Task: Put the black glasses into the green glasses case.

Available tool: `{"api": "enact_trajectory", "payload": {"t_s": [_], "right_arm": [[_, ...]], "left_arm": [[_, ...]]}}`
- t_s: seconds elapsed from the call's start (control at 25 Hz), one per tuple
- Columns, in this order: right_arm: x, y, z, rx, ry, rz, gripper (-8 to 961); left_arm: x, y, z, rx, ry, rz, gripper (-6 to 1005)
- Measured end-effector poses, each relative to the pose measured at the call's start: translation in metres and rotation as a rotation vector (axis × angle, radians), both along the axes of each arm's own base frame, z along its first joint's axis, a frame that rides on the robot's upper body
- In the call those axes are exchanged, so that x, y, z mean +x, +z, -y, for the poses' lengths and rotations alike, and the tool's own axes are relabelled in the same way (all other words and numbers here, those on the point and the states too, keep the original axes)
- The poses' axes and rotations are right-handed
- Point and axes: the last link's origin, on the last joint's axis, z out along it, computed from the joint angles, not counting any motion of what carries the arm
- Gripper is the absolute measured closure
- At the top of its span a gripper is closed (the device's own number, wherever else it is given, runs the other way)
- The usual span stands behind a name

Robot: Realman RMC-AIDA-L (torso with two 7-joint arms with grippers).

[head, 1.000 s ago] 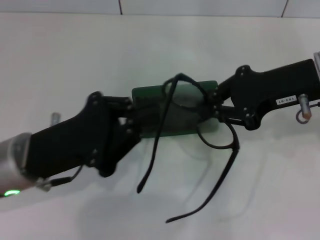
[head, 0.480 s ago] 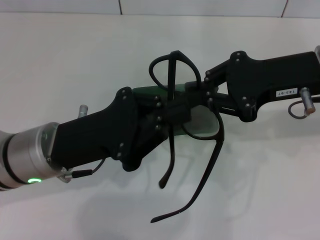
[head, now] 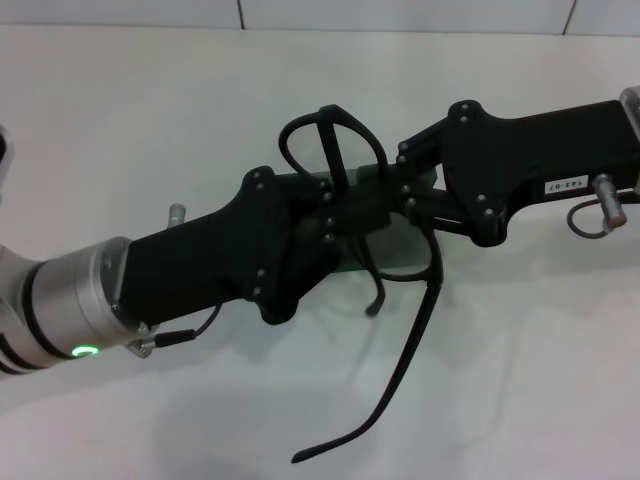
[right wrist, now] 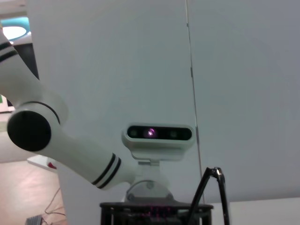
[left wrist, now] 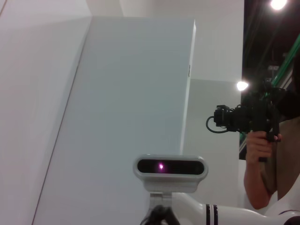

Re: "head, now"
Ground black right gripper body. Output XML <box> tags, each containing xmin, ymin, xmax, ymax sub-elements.
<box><xmin>438</xmin><ymin>99</ymin><xmax>640</xmax><ymax>247</ymax></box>

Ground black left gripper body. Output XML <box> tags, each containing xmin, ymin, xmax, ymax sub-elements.
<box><xmin>112</xmin><ymin>167</ymin><xmax>302</xmax><ymax>327</ymax></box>

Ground green glasses case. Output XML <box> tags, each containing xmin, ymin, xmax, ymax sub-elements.
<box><xmin>277</xmin><ymin>167</ymin><xmax>442</xmax><ymax>275</ymax></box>

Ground black glasses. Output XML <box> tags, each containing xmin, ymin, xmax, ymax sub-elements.
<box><xmin>278</xmin><ymin>103</ymin><xmax>446</xmax><ymax>464</ymax></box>

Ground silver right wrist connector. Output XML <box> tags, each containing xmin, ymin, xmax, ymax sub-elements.
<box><xmin>593</xmin><ymin>172</ymin><xmax>627</xmax><ymax>235</ymax></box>

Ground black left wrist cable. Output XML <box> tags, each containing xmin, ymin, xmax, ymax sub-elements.
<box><xmin>130</xmin><ymin>303</ymin><xmax>225</xmax><ymax>360</ymax></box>

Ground grey right wrist cable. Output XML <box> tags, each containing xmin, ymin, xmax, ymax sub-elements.
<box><xmin>566</xmin><ymin>198</ymin><xmax>614</xmax><ymax>240</ymax></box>

